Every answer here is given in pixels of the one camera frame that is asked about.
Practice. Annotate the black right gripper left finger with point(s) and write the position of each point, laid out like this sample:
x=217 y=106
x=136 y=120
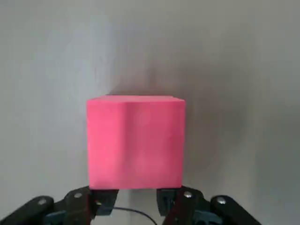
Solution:
x=70 y=204

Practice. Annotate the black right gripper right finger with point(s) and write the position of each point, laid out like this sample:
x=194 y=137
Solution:
x=194 y=204

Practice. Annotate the red cube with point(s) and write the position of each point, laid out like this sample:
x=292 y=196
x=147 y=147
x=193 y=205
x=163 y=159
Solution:
x=136 y=143

